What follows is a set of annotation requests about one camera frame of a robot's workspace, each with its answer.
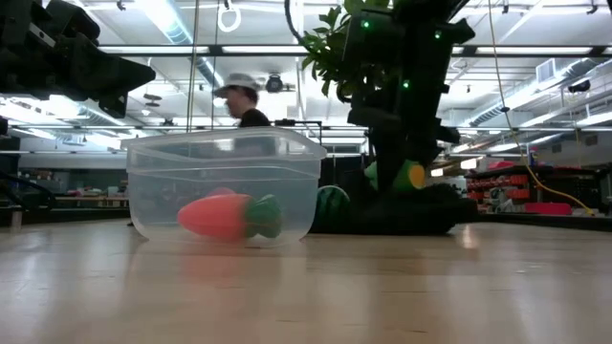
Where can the orange toy carrot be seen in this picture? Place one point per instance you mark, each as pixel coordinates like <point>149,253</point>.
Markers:
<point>215,217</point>

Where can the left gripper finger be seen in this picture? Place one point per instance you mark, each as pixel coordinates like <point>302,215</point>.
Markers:
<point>119,76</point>

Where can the artificial plant in black pot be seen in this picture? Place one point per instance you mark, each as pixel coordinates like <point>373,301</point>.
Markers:
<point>325,52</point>

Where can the red toy strawberry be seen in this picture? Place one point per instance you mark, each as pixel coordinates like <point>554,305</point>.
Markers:
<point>221,191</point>

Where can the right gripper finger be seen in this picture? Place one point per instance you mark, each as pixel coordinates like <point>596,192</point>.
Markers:
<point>388,162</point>

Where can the striped toy watermelon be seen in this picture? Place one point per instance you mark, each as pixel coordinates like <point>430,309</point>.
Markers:
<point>332,208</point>

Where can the long ceiling light strip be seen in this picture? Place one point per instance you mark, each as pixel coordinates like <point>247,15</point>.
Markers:
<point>153,49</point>
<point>526,49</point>

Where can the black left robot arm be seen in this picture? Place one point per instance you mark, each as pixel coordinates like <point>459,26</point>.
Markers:
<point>14,19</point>

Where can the silver ventilation duct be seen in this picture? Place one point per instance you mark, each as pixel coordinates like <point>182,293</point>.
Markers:
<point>167,24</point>

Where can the person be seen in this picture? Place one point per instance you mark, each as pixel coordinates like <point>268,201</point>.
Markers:
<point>251,119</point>

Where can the clear plastic tupperware container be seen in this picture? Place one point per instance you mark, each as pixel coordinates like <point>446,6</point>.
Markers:
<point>158,191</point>

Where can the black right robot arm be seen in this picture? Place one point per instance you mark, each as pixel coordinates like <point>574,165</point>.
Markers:
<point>421,48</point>

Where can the black aluminium table frame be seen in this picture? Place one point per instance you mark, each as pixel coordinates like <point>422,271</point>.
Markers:
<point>72,216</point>

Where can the green toy cucumber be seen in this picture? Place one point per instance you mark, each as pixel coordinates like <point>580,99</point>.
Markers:
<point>411,177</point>

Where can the round black ceiling fixture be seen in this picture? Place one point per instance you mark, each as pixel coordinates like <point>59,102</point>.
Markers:
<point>274,84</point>

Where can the shelf with red bins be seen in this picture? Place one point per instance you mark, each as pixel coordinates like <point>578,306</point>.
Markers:
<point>497,181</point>

